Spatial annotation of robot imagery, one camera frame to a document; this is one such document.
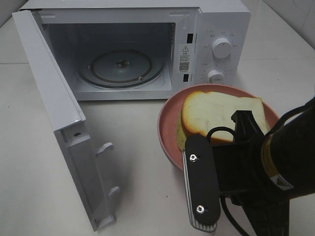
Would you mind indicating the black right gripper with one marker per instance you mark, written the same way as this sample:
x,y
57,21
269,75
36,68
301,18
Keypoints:
x,y
237,166

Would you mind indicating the sandwich with lettuce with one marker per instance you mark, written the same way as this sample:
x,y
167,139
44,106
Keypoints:
x,y
202,111

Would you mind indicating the pink round plate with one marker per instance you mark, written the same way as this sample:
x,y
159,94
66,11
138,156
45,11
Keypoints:
x,y
170,112

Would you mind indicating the white microwave door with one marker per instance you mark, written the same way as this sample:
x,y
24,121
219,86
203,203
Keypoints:
x,y
68,123

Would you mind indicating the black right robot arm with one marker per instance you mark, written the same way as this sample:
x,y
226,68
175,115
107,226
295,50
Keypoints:
x,y
289,161

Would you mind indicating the white lower timer knob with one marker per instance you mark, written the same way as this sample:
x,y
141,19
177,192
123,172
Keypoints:
x,y
215,77

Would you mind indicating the white upper power knob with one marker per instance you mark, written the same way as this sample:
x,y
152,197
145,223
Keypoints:
x,y
221,47

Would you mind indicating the white warning label sticker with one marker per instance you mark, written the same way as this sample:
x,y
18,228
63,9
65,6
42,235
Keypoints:
x,y
184,58

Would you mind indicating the glass microwave turntable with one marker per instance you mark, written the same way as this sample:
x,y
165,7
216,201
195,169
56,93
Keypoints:
x,y
121,68

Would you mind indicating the white microwave oven body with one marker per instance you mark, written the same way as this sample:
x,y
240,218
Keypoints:
x,y
78,29

